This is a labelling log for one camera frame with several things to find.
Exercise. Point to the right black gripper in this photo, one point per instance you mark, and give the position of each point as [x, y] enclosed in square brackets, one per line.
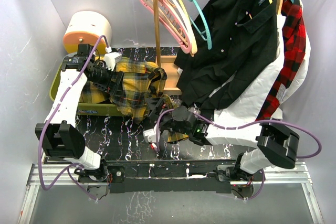
[155, 105]

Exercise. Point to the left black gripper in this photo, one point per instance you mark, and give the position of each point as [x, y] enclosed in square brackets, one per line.
[113, 87]

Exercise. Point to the yellow plaid shirt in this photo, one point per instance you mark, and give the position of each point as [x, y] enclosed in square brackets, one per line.
[141, 81]

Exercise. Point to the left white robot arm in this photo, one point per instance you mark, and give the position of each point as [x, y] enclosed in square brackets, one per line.
[58, 136]

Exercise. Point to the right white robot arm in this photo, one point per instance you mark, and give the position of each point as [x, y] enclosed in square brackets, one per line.
[273, 143]

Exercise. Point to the pink plastic hanger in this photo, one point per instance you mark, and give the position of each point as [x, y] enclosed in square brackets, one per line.
[165, 16]

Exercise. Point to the black hanging shirt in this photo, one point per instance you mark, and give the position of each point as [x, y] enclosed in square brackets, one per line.
[244, 43]

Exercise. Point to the red plaid hanging shirt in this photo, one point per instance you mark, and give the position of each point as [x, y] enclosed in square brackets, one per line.
[295, 67]

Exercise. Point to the olive green laundry bin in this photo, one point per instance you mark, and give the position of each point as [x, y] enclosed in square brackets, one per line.
[78, 103]

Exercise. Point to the cream round drawer box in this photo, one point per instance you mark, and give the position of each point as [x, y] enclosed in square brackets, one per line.
[86, 27]

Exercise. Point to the white quilted jacket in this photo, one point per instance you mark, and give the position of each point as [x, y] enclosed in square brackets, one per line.
[248, 105]

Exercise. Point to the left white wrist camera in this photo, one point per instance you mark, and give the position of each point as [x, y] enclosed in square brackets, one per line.
[111, 58]

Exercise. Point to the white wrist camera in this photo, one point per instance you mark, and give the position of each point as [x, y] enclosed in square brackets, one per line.
[150, 137]
[111, 58]

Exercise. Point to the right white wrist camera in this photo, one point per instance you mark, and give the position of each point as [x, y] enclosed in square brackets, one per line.
[150, 137]

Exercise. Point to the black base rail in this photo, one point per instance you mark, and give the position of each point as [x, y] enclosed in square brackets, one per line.
[165, 176]

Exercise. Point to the aluminium table frame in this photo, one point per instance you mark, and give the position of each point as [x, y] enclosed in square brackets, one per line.
[283, 195]

